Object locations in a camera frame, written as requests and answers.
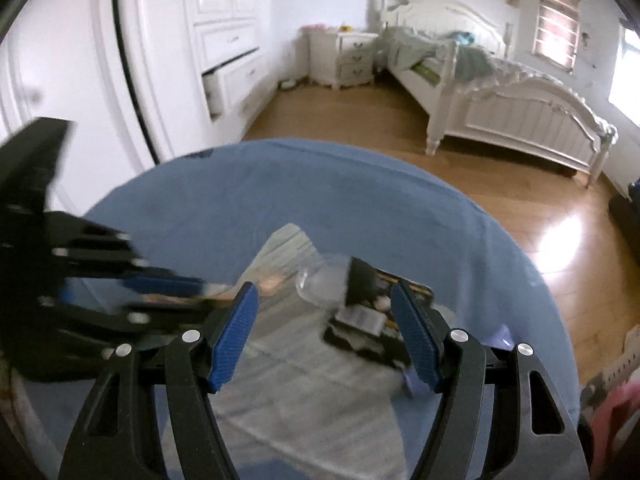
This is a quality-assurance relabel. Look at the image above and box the pink grey desk chair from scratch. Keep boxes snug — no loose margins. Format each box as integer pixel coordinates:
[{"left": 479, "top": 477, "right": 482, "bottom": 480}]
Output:
[{"left": 580, "top": 326, "right": 639, "bottom": 479}]

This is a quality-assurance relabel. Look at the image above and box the white nightstand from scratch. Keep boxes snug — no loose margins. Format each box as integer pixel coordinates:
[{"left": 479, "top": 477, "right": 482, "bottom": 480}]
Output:
[{"left": 305, "top": 28, "right": 378, "bottom": 90}]

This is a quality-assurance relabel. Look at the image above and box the white wooden bed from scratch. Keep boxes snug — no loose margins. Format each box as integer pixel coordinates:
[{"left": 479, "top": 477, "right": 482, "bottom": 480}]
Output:
[{"left": 380, "top": 0, "right": 618, "bottom": 183}]

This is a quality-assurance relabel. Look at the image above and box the blue round table cloth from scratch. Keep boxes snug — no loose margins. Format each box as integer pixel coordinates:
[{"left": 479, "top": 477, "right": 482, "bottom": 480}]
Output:
[{"left": 19, "top": 138, "right": 582, "bottom": 480}]

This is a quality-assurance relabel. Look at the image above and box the black battery blister card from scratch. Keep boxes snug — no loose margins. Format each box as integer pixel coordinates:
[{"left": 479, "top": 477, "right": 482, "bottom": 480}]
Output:
[{"left": 322, "top": 258, "right": 412, "bottom": 370}]

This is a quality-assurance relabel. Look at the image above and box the white wardrobe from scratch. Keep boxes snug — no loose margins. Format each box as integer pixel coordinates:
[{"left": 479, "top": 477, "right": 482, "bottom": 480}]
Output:
[{"left": 1, "top": 0, "right": 276, "bottom": 214}]

